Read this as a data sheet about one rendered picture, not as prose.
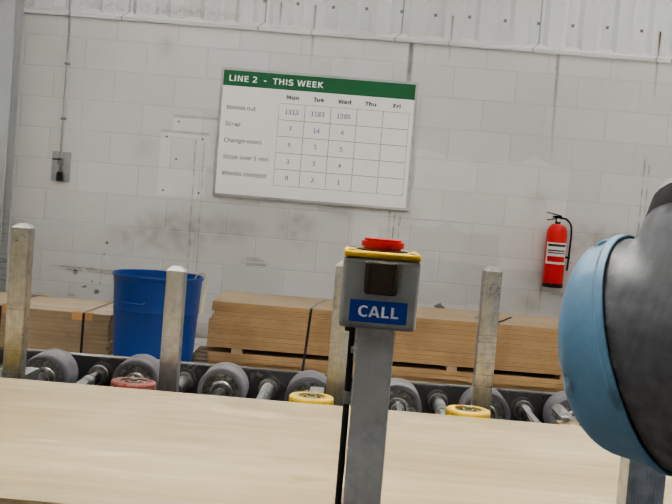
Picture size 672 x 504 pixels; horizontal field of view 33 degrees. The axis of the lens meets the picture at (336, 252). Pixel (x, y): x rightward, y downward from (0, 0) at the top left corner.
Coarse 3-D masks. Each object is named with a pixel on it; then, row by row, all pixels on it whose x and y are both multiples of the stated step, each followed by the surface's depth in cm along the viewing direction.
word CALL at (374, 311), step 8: (352, 304) 101; (360, 304) 101; (368, 304) 101; (376, 304) 101; (384, 304) 101; (392, 304) 101; (400, 304) 101; (352, 312) 101; (360, 312) 101; (368, 312) 101; (376, 312) 101; (384, 312) 101; (392, 312) 101; (400, 312) 101; (352, 320) 101; (360, 320) 101; (368, 320) 101; (376, 320) 101; (384, 320) 101; (392, 320) 101; (400, 320) 101
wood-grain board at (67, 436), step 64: (0, 384) 190; (64, 384) 195; (0, 448) 147; (64, 448) 150; (128, 448) 153; (192, 448) 156; (256, 448) 159; (320, 448) 162; (448, 448) 169; (512, 448) 173; (576, 448) 177
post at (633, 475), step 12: (624, 468) 105; (636, 468) 103; (648, 468) 103; (624, 480) 104; (636, 480) 103; (648, 480) 103; (660, 480) 103; (624, 492) 104; (636, 492) 103; (648, 492) 103; (660, 492) 103
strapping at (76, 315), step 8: (32, 296) 761; (48, 296) 771; (0, 304) 704; (0, 312) 699; (72, 312) 697; (80, 312) 697; (88, 312) 700; (0, 320) 699; (88, 320) 696; (80, 344) 697; (80, 352) 698
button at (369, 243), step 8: (368, 240) 103; (376, 240) 103; (384, 240) 103; (392, 240) 103; (400, 240) 104; (368, 248) 103; (376, 248) 103; (384, 248) 103; (392, 248) 103; (400, 248) 103
